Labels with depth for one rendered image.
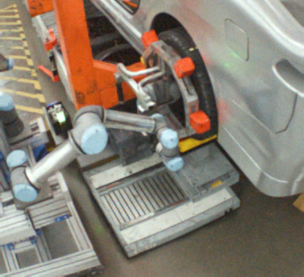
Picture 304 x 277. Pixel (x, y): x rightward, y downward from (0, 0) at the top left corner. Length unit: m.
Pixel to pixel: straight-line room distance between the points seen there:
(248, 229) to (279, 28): 1.65
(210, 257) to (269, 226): 0.46
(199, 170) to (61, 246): 1.06
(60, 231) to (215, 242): 1.00
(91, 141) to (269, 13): 0.89
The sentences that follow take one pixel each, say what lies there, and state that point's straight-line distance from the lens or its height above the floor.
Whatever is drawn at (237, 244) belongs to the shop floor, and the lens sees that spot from 2.78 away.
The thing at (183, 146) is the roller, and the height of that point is 0.53.
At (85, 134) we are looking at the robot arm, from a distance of 1.77.
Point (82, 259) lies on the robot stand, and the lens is 2.56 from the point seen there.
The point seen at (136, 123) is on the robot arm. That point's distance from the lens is 2.01.
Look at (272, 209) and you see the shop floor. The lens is 2.97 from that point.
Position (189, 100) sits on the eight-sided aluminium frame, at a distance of 2.23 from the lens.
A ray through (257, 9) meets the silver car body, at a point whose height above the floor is 1.65.
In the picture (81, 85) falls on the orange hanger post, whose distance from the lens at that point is 2.77.
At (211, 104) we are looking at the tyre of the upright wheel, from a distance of 2.25.
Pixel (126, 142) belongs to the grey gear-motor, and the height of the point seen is 0.37.
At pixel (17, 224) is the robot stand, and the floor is 0.74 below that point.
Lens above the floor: 2.38
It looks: 42 degrees down
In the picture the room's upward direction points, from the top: 7 degrees counter-clockwise
